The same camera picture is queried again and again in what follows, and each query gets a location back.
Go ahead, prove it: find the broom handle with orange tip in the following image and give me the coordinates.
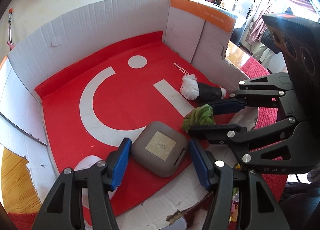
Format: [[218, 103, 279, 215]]
[[6, 8, 14, 51]]

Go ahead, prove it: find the orange and white cardboard box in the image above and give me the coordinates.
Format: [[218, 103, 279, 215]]
[[0, 0, 262, 225]]

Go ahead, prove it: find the green yarn pompom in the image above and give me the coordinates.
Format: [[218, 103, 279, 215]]
[[180, 104, 215, 133]]

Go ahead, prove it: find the red printed paper liner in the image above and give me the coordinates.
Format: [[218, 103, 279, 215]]
[[34, 31, 240, 218]]

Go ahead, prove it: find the black and white fabric roll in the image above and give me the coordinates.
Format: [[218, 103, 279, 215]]
[[179, 75, 227, 102]]

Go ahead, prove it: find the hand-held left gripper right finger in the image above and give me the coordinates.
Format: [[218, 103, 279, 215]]
[[189, 139, 284, 230]]

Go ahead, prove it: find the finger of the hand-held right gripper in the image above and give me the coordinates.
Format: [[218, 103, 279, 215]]
[[189, 116, 312, 175], [211, 72, 298, 122]]

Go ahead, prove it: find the grey square case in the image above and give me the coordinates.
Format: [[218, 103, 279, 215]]
[[131, 121, 189, 177]]

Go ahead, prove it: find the white oval case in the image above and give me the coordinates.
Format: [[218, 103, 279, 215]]
[[74, 156, 105, 210]]

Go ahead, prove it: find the red woven mat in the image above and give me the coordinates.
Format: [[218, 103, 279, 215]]
[[7, 57, 288, 230]]

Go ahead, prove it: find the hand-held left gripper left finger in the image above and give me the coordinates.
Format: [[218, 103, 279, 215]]
[[32, 138, 133, 230]]

